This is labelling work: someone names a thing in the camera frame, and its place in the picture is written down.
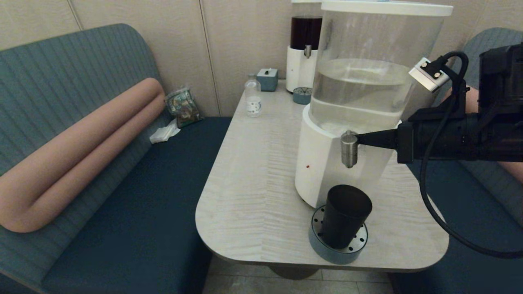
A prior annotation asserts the steel water dispenser tap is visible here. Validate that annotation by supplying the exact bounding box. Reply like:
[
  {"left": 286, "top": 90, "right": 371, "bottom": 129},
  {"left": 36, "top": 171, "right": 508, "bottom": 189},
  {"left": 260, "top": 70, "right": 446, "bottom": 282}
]
[{"left": 341, "top": 130, "right": 359, "bottom": 169}]

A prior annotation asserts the black plastic cup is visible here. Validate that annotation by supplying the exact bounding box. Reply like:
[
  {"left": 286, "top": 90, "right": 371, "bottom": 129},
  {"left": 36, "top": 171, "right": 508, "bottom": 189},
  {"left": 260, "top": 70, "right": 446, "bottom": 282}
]
[{"left": 320, "top": 185, "right": 373, "bottom": 249}]

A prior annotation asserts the clear water dispenser white base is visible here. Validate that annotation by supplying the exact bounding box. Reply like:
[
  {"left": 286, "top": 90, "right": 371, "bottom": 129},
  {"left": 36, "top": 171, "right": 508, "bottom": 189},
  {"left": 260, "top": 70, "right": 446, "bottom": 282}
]
[{"left": 295, "top": 1, "right": 453, "bottom": 209}]

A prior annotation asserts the pink bolster cushion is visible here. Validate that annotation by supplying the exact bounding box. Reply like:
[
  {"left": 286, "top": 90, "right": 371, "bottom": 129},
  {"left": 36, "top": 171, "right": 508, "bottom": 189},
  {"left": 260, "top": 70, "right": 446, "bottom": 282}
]
[
  {"left": 0, "top": 78, "right": 166, "bottom": 233},
  {"left": 443, "top": 86, "right": 523, "bottom": 184}
]

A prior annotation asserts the small blue drip tray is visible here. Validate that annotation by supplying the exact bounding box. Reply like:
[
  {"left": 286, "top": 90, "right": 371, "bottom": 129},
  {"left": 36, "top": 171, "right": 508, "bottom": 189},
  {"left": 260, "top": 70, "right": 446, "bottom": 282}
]
[{"left": 293, "top": 87, "right": 312, "bottom": 105}]

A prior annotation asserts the dark drink dispenser white base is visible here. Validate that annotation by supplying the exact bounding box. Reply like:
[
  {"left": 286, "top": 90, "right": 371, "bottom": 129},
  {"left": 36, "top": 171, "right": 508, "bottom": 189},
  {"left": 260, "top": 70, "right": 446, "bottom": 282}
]
[{"left": 286, "top": 0, "right": 323, "bottom": 94}]

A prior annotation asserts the large blue steel drip tray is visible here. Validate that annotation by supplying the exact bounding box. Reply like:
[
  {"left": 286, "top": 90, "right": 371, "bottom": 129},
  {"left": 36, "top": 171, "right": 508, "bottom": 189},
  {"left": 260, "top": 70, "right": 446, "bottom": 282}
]
[{"left": 309, "top": 204, "right": 369, "bottom": 265}]

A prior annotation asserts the blue tissue box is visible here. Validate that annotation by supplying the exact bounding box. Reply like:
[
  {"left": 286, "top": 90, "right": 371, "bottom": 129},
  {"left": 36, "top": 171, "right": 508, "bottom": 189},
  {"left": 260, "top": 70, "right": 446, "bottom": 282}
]
[{"left": 257, "top": 68, "right": 279, "bottom": 92}]

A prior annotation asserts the teal upholstered booth bench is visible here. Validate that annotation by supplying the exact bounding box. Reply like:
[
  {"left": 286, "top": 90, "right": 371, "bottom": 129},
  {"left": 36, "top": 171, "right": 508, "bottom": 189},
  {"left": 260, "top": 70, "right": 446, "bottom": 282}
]
[
  {"left": 388, "top": 28, "right": 523, "bottom": 294},
  {"left": 0, "top": 23, "right": 232, "bottom": 294}
]

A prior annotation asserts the clear plastic bottle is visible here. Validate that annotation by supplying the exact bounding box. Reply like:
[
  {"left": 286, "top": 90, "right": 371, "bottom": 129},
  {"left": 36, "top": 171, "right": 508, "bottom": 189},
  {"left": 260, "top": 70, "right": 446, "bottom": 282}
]
[{"left": 244, "top": 74, "right": 262, "bottom": 118}]

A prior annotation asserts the clear snack bag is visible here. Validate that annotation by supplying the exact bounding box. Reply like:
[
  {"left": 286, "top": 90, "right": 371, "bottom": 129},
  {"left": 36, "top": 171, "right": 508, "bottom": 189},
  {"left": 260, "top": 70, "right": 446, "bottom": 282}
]
[{"left": 165, "top": 87, "right": 204, "bottom": 128}]

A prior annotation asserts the crumpled white tissue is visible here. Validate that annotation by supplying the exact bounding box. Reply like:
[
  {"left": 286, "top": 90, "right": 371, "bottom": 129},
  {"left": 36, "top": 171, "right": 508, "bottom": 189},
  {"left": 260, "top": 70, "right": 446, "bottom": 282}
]
[{"left": 150, "top": 119, "right": 181, "bottom": 144}]

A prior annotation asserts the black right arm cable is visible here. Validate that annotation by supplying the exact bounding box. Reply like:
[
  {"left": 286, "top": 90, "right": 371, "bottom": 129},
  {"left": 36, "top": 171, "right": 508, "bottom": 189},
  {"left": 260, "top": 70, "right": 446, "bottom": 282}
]
[{"left": 421, "top": 51, "right": 523, "bottom": 258}]

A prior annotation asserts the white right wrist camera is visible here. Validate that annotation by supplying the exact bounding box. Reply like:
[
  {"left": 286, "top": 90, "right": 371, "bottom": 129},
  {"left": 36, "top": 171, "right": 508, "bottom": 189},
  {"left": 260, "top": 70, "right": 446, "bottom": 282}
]
[{"left": 409, "top": 57, "right": 450, "bottom": 92}]

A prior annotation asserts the brass table pedestal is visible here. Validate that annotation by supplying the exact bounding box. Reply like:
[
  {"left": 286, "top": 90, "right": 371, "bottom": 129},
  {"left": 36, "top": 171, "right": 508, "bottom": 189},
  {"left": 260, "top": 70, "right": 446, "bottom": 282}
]
[{"left": 268, "top": 265, "right": 321, "bottom": 281}]

